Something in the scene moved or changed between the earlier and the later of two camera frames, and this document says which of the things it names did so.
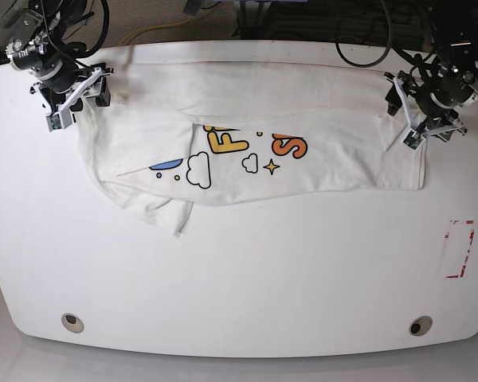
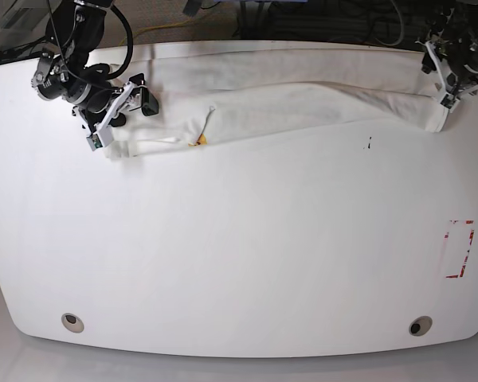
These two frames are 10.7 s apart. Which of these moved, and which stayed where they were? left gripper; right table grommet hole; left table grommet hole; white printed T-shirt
Moved: left gripper; white printed T-shirt
Stayed: left table grommet hole; right table grommet hole
